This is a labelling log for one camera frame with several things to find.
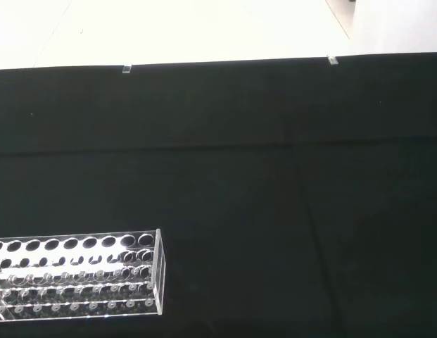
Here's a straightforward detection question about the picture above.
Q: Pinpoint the clear test tube rack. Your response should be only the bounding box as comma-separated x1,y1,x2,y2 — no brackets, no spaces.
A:
0,228,167,322

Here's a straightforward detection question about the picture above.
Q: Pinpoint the black cloth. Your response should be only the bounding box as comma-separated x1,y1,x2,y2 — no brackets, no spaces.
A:
0,51,437,338

